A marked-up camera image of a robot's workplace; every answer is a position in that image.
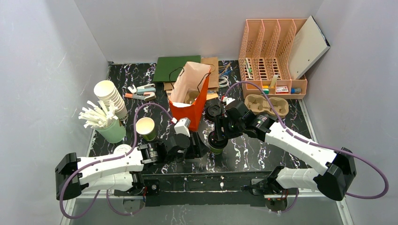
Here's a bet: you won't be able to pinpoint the green cup of straws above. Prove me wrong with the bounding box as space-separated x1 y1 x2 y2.
78 100 128 143

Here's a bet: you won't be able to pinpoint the white cup lids stack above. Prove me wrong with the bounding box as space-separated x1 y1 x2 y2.
113 144 132 155

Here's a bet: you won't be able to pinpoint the orange paper bag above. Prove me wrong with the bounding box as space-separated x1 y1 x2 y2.
168 61 211 131

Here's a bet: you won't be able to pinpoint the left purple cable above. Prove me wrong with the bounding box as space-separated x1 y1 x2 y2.
59 102 178 219

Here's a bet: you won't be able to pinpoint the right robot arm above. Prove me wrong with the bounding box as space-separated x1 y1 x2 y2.
207 99 356 201

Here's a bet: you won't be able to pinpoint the stack of pulp cup carriers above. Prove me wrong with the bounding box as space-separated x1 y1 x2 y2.
244 94 289 118

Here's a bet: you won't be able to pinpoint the pulp cup carrier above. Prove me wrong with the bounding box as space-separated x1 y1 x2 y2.
184 90 200 105

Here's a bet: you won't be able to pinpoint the purple cable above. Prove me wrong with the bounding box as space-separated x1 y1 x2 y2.
221 81 389 213
59 102 178 219

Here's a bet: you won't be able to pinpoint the white board panel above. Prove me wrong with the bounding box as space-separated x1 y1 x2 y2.
287 16 330 80

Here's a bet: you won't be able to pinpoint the pink desk file organizer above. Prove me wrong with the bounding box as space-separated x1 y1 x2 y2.
238 19 307 99

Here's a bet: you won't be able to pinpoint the brown kraft paper bag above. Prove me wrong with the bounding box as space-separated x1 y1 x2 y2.
163 56 220 94

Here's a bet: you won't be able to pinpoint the single green paper cup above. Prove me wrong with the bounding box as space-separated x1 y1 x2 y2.
209 146 224 155

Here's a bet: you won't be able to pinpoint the tall stack paper cups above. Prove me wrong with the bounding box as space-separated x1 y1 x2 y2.
93 80 128 121

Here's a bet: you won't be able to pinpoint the metal base rail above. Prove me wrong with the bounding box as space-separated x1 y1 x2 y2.
66 171 353 224

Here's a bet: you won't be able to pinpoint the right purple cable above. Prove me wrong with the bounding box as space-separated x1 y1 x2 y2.
221 81 389 213

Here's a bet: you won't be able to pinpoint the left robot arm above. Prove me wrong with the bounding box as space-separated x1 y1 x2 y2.
55 132 209 200

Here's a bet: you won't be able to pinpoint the red small box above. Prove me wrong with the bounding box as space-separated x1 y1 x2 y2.
276 86 289 94

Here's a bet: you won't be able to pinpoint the green paper bag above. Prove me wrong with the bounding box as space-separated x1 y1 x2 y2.
152 55 201 83

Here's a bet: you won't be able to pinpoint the black cup lids stack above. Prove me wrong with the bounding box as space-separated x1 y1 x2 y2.
205 105 222 122

